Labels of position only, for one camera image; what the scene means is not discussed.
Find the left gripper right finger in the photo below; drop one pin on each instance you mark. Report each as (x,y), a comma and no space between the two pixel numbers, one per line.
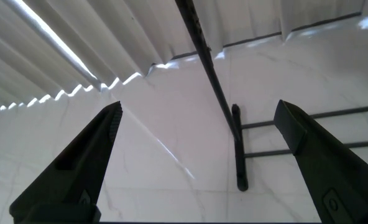
(333,174)

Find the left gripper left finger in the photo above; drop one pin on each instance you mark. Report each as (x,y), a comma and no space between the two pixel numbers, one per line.
(78,168)

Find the black clothes rack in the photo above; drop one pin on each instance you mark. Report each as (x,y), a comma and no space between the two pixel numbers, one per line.
(212,74)

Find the white curtain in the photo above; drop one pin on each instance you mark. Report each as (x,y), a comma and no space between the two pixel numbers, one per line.
(94,34)

